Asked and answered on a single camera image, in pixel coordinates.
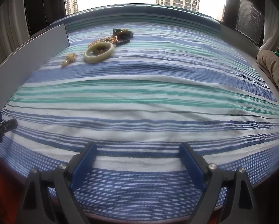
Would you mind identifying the blue green striped blanket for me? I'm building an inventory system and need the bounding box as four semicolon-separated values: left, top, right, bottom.
0;3;279;218

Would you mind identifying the white curtain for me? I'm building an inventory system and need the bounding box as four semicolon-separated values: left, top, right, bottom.
0;0;31;75
262;0;279;50

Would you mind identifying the black bead bracelet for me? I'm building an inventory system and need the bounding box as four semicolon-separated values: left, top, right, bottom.
115;36;132;46

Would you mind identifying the pale jade bangle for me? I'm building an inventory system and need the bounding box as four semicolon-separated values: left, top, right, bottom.
83;42;115;63

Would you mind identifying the dark window frame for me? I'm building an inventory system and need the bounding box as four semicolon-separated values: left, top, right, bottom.
24;0;264;47

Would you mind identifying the white box with brown bottom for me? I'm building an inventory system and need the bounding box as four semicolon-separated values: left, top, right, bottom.
0;23;70;120

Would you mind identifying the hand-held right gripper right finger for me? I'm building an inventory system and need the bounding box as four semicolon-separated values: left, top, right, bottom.
179;142;257;224

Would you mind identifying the grey window screen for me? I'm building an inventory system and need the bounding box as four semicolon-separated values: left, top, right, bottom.
236;0;264;45

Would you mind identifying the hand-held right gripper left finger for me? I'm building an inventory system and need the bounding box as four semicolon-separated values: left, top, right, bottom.
22;142;98;224

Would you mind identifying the gold bead bracelet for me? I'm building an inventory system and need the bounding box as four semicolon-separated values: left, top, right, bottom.
88;35;119;52

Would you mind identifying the small gold pendant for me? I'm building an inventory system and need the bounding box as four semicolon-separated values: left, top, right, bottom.
61;54;77;68

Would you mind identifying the small beige building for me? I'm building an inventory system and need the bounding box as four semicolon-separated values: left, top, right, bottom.
64;0;80;16

